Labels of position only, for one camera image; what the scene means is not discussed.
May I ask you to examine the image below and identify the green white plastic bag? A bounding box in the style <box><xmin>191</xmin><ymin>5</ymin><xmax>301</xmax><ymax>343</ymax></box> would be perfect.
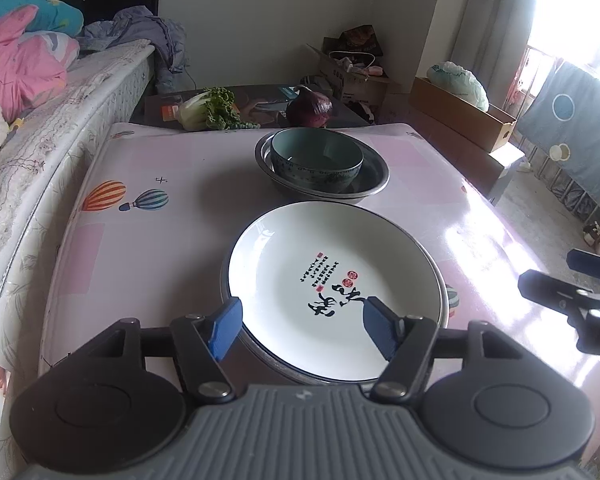
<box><xmin>426</xmin><ymin>61</ymin><xmax>490</xmax><ymax>112</ymax></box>

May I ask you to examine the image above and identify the teal ceramic bowl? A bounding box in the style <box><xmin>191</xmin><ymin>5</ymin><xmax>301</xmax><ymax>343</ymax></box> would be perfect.
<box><xmin>270</xmin><ymin>127</ymin><xmax>364</xmax><ymax>193</ymax></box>

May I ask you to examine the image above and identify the pink balloon tablecloth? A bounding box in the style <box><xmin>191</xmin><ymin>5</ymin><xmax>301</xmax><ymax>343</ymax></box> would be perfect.
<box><xmin>40</xmin><ymin>125</ymin><xmax>600</xmax><ymax>398</ymax></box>

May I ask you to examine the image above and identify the large brown cardboard box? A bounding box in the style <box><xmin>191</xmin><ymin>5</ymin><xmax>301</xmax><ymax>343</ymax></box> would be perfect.
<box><xmin>379</xmin><ymin>105</ymin><xmax>524</xmax><ymax>205</ymax></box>

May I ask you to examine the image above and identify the small steel bowl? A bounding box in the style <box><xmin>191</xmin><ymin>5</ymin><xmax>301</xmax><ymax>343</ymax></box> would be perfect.
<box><xmin>254</xmin><ymin>128</ymin><xmax>390</xmax><ymax>204</ymax></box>

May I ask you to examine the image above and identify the pink and teal quilt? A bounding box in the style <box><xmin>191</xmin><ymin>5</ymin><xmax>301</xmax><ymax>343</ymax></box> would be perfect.
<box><xmin>0</xmin><ymin>0</ymin><xmax>84</xmax><ymax>122</ymax></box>

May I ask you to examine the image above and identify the grey curtain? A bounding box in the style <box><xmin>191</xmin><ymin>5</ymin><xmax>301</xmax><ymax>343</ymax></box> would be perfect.
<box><xmin>414</xmin><ymin>0</ymin><xmax>546</xmax><ymax>111</ymax></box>

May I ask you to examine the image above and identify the white ceramic calligraphy plate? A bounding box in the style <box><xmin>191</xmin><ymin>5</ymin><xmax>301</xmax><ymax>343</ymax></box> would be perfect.
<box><xmin>226</xmin><ymin>200</ymin><xmax>444</xmax><ymax>382</ymax></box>

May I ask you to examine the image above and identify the cluttered cardboard box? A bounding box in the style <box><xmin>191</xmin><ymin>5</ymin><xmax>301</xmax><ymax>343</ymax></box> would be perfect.
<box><xmin>306</xmin><ymin>25</ymin><xmax>396</xmax><ymax>115</ymax></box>

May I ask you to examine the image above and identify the blue circle-patterned hanging blanket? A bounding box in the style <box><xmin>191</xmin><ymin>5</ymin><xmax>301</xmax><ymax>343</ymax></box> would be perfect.
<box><xmin>517</xmin><ymin>62</ymin><xmax>600</xmax><ymax>206</ymax></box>

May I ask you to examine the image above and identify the white mattress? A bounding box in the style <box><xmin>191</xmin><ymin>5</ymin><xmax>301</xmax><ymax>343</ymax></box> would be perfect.
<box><xmin>0</xmin><ymin>39</ymin><xmax>157</xmax><ymax>461</ymax></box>

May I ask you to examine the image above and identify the red onion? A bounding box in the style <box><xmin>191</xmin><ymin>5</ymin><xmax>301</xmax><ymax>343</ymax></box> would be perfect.
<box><xmin>286</xmin><ymin>84</ymin><xmax>332</xmax><ymax>128</ymax></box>

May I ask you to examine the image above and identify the green leafy vegetable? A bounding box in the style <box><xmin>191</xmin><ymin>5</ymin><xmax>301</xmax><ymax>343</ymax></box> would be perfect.
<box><xmin>175</xmin><ymin>87</ymin><xmax>259</xmax><ymax>131</ymax></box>

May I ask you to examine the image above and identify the open shallow cardboard box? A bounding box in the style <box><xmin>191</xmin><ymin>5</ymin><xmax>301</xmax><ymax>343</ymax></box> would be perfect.
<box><xmin>410</xmin><ymin>77</ymin><xmax>516</xmax><ymax>153</ymax></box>

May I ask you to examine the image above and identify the grey-blue clothes pile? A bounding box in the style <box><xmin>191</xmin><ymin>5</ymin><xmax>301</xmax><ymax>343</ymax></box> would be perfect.
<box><xmin>76</xmin><ymin>6</ymin><xmax>186</xmax><ymax>94</ymax></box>

